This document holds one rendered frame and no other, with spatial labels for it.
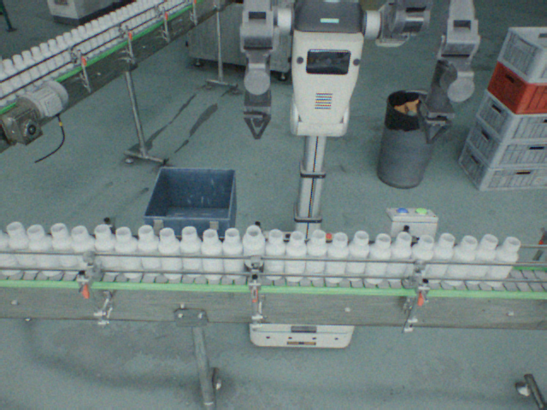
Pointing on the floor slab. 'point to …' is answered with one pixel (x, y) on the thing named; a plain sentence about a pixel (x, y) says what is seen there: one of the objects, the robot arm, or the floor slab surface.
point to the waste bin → (403, 144)
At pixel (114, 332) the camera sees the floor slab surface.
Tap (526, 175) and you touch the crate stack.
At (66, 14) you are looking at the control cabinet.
